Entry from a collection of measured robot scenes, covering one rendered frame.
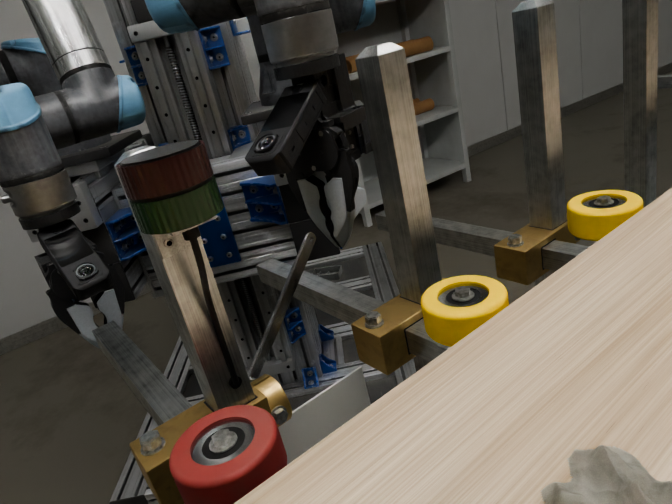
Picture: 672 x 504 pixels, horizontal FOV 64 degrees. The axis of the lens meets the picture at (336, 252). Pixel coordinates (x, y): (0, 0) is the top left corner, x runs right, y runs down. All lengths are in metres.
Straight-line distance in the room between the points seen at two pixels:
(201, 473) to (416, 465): 0.14
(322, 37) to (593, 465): 0.44
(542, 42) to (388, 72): 0.25
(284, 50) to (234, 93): 0.78
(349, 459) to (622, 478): 0.16
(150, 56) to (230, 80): 0.19
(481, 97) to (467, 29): 0.52
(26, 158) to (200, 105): 0.62
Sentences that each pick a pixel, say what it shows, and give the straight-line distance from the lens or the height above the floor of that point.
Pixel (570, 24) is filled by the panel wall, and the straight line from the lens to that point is 5.31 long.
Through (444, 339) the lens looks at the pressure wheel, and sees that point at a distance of 0.50.
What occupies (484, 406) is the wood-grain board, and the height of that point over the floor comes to 0.90.
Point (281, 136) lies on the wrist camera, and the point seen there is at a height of 1.07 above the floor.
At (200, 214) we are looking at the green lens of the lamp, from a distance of 0.37.
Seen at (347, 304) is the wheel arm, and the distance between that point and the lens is 0.66.
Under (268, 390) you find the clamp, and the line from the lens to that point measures 0.52.
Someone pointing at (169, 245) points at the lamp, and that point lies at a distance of 0.42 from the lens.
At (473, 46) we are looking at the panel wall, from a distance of 4.42.
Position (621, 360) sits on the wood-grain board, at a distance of 0.44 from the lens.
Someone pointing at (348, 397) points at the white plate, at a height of 0.77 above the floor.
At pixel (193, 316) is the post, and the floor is 0.97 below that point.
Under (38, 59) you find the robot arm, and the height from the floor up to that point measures 1.23.
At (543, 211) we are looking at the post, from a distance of 0.78.
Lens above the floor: 1.16
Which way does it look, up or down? 22 degrees down
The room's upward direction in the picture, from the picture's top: 14 degrees counter-clockwise
